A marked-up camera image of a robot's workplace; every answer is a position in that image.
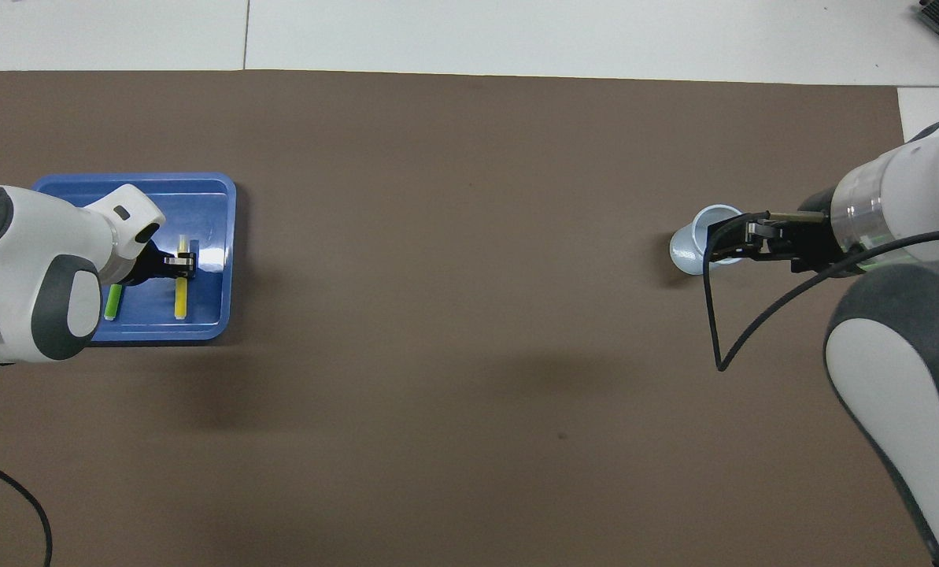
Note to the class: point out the brown table mat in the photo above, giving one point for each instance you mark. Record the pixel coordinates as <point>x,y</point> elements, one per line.
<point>438,354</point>

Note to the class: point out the clear plastic cup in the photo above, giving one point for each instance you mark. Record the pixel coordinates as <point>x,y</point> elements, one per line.
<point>685,252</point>

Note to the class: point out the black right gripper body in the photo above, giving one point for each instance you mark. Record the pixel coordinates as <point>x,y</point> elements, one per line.
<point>819,232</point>

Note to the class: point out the green pen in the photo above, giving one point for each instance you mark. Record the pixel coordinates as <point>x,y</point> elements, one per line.
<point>112,303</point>

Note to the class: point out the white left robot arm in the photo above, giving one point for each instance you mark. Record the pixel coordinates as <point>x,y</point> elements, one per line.
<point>36,268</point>

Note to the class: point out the yellow pen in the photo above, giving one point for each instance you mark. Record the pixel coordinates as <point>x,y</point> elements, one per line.
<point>180,299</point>

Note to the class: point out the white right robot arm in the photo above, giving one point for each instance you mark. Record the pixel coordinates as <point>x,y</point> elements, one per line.
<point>910,331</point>

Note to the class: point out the blue plastic tray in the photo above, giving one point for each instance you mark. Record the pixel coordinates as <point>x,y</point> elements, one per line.
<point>209,220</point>

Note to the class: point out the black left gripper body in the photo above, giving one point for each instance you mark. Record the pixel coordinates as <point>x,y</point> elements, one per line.
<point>148,264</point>

